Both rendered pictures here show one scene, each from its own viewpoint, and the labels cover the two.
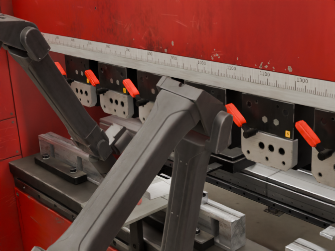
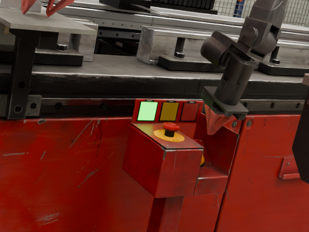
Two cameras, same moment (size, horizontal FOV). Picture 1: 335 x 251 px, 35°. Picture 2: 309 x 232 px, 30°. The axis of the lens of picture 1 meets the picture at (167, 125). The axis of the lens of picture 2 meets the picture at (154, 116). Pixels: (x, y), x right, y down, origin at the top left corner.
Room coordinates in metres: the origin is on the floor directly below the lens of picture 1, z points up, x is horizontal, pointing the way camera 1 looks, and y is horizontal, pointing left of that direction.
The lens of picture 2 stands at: (1.06, 1.27, 1.18)
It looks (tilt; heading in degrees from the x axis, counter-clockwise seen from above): 16 degrees down; 271
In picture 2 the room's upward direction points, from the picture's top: 12 degrees clockwise
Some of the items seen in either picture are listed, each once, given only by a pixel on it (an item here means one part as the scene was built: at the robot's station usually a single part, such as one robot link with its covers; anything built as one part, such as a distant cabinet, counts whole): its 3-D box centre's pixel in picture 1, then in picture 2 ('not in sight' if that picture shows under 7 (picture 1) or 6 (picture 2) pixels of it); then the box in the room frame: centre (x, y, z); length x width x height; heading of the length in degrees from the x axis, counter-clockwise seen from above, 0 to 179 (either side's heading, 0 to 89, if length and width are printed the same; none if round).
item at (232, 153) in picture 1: (215, 164); not in sight; (1.58, -0.14, 1.01); 0.26 x 0.12 x 0.05; 131
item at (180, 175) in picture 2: not in sight; (180, 146); (1.01, -0.02, 0.75); 0.20 x 0.16 x 0.18; 36
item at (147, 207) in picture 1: (137, 199); (26, 14); (1.38, 0.10, 1.00); 0.26 x 0.18 x 0.01; 131
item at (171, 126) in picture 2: not in sight; (169, 130); (1.05, 0.02, 0.79); 0.04 x 0.04 x 0.04
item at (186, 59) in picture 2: not in sight; (204, 64); (0.98, -0.37, 0.89); 0.30 x 0.05 x 0.03; 41
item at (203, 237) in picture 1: (171, 225); (20, 54); (1.41, 0.00, 0.89); 0.30 x 0.05 x 0.03; 41
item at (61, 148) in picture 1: (79, 159); not in sight; (1.90, 0.34, 0.92); 0.50 x 0.06 x 0.10; 41
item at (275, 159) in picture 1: (276, 127); not in sight; (1.20, -0.26, 1.26); 0.15 x 0.09 x 0.17; 41
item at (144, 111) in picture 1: (165, 98); not in sight; (1.50, 0.00, 1.26); 0.15 x 0.09 x 0.17; 41
